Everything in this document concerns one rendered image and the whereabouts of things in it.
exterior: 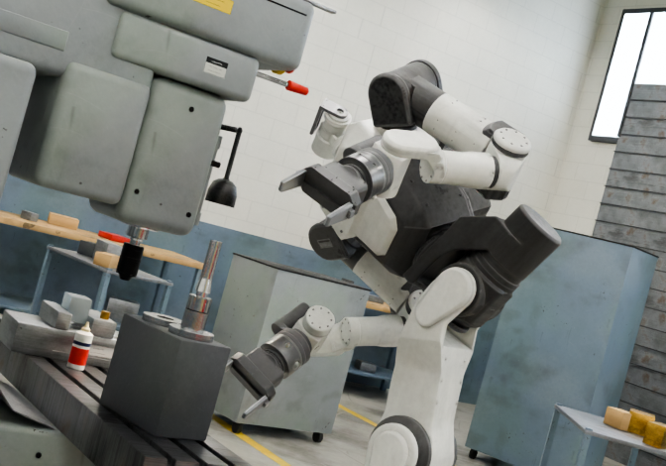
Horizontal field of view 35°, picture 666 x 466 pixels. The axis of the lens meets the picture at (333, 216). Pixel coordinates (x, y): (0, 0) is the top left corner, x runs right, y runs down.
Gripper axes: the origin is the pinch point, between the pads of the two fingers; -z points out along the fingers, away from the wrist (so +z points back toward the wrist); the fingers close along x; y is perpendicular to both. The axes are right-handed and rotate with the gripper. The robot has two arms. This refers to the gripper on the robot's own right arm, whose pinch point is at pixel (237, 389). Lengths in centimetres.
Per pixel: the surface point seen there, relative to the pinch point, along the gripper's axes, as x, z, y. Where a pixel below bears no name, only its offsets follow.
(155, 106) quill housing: 53, 17, 26
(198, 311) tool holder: 11.9, -5.4, 19.9
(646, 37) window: 147, 879, -442
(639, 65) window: 131, 861, -462
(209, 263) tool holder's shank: 17.1, 0.7, 25.0
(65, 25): 70, 5, 41
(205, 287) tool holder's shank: 14.5, -2.0, 22.3
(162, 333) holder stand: 13.5, -12.6, 16.5
